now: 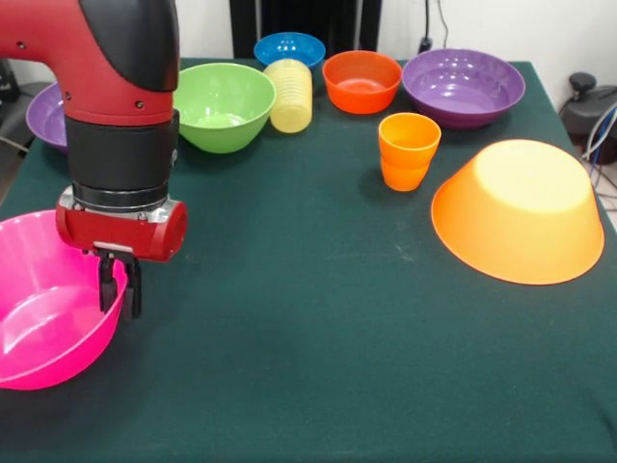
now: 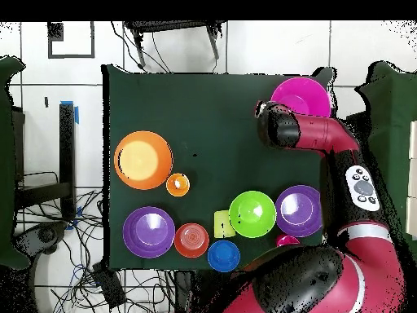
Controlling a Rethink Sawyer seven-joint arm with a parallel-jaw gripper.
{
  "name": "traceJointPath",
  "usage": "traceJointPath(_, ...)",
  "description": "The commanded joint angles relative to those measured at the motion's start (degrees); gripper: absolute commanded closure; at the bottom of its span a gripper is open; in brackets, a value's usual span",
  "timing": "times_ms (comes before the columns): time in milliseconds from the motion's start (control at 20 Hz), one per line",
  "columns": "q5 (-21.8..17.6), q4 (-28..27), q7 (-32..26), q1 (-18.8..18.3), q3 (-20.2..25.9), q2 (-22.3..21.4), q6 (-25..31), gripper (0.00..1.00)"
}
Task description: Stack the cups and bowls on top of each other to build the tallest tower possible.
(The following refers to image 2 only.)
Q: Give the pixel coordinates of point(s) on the pink bowl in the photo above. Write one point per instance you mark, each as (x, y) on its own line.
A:
(299, 94)

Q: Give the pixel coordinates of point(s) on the orange cup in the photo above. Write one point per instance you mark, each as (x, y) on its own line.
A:
(178, 185)

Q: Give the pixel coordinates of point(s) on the large orange bowl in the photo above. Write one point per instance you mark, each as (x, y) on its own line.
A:
(143, 159)

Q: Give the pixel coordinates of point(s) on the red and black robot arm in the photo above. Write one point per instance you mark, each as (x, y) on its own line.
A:
(325, 130)

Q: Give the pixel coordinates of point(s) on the dark green table cloth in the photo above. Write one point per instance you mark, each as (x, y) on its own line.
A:
(211, 114)

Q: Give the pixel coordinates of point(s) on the green bowl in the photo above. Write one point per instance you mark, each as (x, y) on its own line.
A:
(251, 214)

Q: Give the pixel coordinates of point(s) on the purple bowl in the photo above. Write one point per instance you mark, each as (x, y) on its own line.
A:
(149, 232)
(298, 210)

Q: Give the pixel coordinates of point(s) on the yellow cup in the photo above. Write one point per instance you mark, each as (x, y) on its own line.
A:
(223, 225)

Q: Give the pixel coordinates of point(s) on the black metal stand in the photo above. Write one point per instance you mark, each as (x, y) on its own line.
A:
(169, 26)

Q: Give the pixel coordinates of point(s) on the red cup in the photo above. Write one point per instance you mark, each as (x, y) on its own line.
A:
(287, 240)

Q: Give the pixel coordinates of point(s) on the green cloth covered table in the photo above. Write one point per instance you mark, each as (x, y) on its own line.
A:
(6, 163)
(395, 114)

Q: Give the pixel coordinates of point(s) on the red-orange bowl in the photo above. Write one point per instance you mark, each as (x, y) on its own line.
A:
(191, 240)

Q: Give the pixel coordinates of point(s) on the blue bowl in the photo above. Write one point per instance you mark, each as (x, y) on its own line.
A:
(223, 256)

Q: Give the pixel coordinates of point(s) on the black power strip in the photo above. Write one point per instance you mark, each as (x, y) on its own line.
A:
(109, 287)

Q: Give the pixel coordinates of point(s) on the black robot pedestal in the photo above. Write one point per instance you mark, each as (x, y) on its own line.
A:
(189, 290)

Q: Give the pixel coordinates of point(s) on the black metal table frame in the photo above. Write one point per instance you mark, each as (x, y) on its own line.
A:
(66, 146)

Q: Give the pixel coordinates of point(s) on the black square floor frame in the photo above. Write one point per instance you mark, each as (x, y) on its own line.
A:
(55, 32)

